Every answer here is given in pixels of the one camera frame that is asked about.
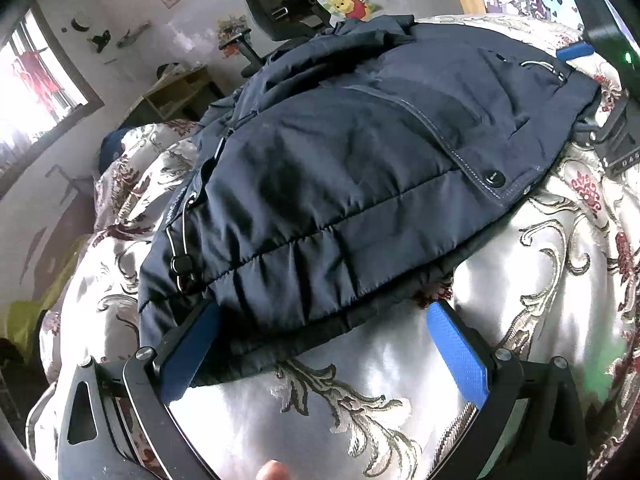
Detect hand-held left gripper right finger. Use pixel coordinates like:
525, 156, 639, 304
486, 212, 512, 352
426, 301, 588, 480

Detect red hanging clothes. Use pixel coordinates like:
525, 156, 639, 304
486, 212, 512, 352
12, 50, 63, 106

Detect dark navy padded jacket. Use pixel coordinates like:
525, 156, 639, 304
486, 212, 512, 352
137, 14, 601, 391

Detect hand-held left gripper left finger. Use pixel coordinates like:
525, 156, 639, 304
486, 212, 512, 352
57, 300, 223, 480

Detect floral satin blanket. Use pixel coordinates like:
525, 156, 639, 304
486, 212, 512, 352
25, 10, 640, 480

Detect person's left hand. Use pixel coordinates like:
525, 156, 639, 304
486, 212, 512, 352
255, 461, 291, 480

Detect black office chair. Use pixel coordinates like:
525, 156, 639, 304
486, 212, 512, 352
219, 0, 333, 78

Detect yellow bear wall sticker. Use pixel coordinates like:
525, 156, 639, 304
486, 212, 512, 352
322, 0, 383, 23

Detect yellow-green cloth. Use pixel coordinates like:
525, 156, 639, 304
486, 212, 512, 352
7, 240, 91, 356

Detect wooden desk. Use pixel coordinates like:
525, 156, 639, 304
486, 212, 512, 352
142, 65, 226, 121

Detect cartoon wall poster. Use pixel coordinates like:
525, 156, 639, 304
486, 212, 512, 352
217, 14, 251, 56

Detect blue pillow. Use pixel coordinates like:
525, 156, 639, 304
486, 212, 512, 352
100, 127, 131, 171

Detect window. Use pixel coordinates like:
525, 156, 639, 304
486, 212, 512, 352
0, 2, 106, 196

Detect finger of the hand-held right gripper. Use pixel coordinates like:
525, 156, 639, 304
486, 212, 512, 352
556, 43, 597, 62
575, 97, 630, 145

